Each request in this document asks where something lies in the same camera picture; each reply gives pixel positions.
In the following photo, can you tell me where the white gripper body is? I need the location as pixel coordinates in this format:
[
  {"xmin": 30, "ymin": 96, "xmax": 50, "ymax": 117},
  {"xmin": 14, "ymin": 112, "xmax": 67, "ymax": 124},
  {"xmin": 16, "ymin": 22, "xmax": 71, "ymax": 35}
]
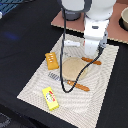
[{"xmin": 84, "ymin": 18, "xmax": 109, "ymax": 56}]

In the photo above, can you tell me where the orange bread loaf toy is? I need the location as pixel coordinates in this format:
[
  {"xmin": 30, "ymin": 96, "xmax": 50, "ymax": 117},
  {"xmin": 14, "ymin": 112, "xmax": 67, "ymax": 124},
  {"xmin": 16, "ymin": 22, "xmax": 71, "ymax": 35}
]
[{"xmin": 45, "ymin": 52, "xmax": 59, "ymax": 70}]

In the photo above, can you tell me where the yellow butter box toy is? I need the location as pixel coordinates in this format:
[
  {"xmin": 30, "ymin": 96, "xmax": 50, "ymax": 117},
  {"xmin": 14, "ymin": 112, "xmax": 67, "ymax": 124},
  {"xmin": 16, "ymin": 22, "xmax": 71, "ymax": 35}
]
[{"xmin": 42, "ymin": 87, "xmax": 59, "ymax": 111}]

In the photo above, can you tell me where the white ghost-shaped toy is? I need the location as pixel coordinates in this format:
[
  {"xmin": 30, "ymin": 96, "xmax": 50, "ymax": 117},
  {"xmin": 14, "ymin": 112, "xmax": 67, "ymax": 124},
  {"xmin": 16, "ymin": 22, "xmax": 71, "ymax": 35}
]
[{"xmin": 64, "ymin": 40, "xmax": 80, "ymax": 47}]

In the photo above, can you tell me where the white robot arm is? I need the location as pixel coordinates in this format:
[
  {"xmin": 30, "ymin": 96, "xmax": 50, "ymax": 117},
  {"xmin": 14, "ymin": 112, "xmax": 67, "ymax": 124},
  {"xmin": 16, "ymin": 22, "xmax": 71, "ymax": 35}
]
[{"xmin": 57, "ymin": 0, "xmax": 116, "ymax": 56}]

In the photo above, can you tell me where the beige bowl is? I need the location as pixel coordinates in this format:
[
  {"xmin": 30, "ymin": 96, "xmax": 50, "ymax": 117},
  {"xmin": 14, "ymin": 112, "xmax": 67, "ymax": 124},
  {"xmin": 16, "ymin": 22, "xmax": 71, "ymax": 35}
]
[{"xmin": 121, "ymin": 7, "xmax": 128, "ymax": 30}]

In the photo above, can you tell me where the small dark grey pot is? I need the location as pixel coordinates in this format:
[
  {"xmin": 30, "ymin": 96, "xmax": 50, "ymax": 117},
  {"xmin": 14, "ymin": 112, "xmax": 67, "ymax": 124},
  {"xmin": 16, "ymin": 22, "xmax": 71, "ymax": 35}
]
[{"xmin": 62, "ymin": 11, "xmax": 81, "ymax": 21}]

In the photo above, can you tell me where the round beige plate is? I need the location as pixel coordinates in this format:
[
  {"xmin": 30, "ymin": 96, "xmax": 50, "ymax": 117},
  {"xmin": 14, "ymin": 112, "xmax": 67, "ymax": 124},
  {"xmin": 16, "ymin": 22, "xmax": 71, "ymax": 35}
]
[{"xmin": 62, "ymin": 57, "xmax": 86, "ymax": 81}]

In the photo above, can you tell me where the beige woven placemat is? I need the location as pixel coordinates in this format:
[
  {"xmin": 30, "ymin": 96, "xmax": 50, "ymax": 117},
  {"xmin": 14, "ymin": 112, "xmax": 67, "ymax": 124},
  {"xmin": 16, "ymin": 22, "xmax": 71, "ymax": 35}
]
[{"xmin": 16, "ymin": 32, "xmax": 120, "ymax": 128}]

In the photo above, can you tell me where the knife with orange handle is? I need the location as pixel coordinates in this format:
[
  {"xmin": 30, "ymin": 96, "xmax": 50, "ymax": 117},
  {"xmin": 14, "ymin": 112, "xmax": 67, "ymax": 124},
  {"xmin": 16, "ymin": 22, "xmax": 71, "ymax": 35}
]
[{"xmin": 81, "ymin": 57, "xmax": 102, "ymax": 65}]

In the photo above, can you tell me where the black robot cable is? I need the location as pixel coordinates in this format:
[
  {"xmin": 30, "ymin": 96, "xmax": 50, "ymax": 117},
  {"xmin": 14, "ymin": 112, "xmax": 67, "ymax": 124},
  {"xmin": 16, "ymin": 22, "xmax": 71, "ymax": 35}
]
[{"xmin": 59, "ymin": 6, "xmax": 103, "ymax": 94}]

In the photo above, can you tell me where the fork with orange handle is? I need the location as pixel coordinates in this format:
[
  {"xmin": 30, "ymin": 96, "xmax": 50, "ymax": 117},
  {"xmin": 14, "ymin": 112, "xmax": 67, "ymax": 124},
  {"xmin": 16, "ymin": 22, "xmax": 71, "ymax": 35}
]
[{"xmin": 48, "ymin": 71, "xmax": 91, "ymax": 93}]

